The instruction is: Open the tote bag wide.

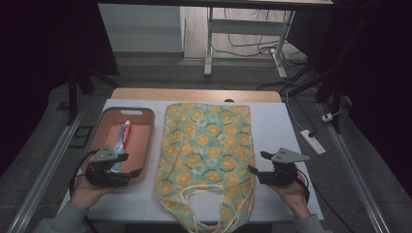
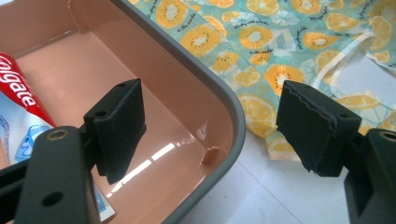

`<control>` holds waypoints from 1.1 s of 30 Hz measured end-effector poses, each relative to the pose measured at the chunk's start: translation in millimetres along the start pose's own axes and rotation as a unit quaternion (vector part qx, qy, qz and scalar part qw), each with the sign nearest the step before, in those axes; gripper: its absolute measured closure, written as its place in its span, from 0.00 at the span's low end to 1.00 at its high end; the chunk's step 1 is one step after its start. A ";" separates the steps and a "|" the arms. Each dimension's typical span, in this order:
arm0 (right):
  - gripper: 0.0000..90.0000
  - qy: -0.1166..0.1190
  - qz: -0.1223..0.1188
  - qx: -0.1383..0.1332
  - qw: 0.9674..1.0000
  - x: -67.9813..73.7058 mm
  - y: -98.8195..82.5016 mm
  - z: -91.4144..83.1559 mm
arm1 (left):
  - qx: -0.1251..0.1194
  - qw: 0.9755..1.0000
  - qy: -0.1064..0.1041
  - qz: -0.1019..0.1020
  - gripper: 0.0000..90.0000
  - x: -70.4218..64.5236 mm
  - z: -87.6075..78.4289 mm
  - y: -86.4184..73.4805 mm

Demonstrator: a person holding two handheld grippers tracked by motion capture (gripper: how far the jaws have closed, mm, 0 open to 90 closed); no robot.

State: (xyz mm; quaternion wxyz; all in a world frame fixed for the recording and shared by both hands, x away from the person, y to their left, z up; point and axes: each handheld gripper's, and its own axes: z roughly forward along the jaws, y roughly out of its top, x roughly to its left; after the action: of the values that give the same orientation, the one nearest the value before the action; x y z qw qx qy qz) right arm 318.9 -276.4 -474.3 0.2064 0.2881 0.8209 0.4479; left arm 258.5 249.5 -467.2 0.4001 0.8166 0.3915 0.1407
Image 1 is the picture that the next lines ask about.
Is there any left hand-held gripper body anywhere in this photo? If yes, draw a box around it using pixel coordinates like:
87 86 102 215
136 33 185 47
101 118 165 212
85 145 132 188

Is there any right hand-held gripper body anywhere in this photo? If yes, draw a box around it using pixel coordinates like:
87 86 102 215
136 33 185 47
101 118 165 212
259 147 311 187

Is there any toothpaste tube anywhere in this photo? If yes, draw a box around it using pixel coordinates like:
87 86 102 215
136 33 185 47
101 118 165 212
110 119 133 174

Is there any pink plastic basket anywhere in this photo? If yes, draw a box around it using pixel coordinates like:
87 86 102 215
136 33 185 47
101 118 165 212
81 107 156 186

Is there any orange print tote bag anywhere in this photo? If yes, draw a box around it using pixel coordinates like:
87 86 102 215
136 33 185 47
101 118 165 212
153 102 258 233

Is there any person's left hand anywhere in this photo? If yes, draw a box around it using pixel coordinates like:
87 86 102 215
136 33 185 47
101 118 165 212
69 174 113 211

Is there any person's right hand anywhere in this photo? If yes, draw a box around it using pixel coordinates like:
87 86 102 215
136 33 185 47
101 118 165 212
268 174 312 220

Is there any white table cover sheet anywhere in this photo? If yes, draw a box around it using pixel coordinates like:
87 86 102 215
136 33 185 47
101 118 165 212
57 98 325 224

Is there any white power strip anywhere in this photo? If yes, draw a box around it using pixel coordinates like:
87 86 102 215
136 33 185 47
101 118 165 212
298 129 326 156

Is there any black stand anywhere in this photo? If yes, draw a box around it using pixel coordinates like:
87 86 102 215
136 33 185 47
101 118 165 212
56 64 120 126
287 62 355 134

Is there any right hand-held gripper cable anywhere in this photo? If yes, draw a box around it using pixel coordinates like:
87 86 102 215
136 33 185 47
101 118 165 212
295 173 358 233

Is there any hand-held gripper cable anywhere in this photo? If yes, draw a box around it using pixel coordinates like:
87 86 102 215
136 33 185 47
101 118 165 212
295 173 358 233
68 149 99 197

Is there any left hand-held gripper cable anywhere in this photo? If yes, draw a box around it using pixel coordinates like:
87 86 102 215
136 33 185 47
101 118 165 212
68 149 99 197

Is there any black floor frame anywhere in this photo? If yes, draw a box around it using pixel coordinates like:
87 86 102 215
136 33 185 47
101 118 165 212
68 125 95 150

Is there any black plug cable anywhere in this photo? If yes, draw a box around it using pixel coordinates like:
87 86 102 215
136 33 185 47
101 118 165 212
291 96 319 138

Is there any thin white cable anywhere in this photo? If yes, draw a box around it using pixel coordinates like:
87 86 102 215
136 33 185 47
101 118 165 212
274 48 308 132

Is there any metal floor rail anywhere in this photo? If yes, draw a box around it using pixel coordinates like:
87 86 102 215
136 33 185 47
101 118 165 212
319 103 393 233
6 109 86 233

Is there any tangle of floor cables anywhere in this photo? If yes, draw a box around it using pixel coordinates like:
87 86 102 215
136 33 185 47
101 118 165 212
212 8 309 66

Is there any white desk frame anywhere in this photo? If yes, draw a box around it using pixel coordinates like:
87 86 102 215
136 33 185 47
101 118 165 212
203 6 296 80

